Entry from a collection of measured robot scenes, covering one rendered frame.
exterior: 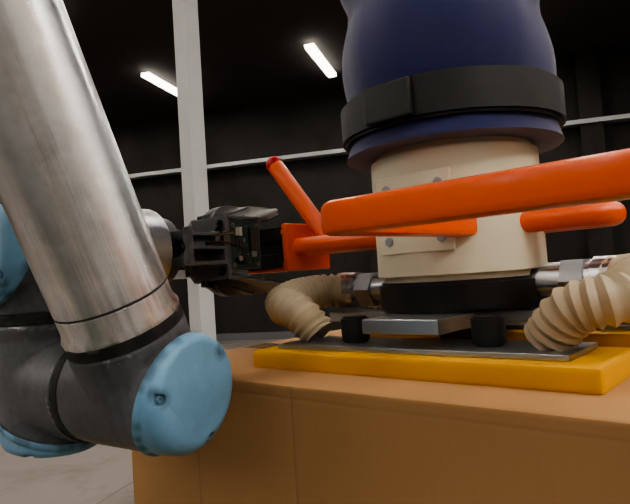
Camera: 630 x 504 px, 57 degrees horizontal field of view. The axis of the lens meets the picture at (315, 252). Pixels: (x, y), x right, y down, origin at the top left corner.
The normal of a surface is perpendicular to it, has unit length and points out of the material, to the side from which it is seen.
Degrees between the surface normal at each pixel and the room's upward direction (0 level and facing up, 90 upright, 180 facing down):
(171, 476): 90
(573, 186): 90
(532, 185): 90
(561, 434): 90
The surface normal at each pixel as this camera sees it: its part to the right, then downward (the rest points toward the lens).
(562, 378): -0.65, 0.01
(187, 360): 0.85, 0.01
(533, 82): 0.44, -0.07
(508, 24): 0.22, 0.00
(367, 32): -0.78, -0.08
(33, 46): 0.65, 0.05
